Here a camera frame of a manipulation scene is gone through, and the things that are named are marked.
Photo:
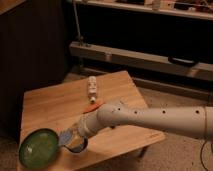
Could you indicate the green glass plate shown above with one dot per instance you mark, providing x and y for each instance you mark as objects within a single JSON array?
[{"x": 39, "y": 149}]

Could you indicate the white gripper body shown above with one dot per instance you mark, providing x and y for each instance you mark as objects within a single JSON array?
[{"x": 74, "y": 128}]

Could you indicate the white ceramic cup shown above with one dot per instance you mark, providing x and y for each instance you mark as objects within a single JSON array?
[{"x": 77, "y": 145}]

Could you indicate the long grey case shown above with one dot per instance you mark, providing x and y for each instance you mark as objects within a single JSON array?
[{"x": 141, "y": 60}]

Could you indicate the metal stand pole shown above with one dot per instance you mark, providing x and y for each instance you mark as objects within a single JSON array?
[{"x": 79, "y": 36}]

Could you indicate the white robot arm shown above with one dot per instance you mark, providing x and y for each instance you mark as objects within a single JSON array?
[{"x": 194, "y": 122}]

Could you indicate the wall shelf with items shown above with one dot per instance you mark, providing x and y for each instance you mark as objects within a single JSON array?
[{"x": 142, "y": 8}]

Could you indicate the wooden table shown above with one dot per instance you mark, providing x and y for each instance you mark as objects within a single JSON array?
[{"x": 58, "y": 107}]

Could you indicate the orange carrot toy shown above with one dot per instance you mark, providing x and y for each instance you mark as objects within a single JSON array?
[{"x": 92, "y": 107}]

